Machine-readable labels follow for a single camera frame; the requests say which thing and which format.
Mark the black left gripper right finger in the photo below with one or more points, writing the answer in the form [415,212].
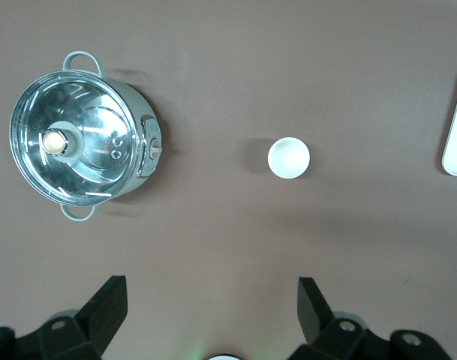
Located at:
[337,337]

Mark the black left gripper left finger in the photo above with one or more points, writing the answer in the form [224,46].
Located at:
[85,330]

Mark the grey-green electric cooking pot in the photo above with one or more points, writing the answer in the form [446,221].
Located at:
[138,112]

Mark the white plastic cup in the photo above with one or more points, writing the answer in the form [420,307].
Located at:
[289,157]

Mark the glass pot lid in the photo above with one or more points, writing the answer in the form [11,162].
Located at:
[89,165]

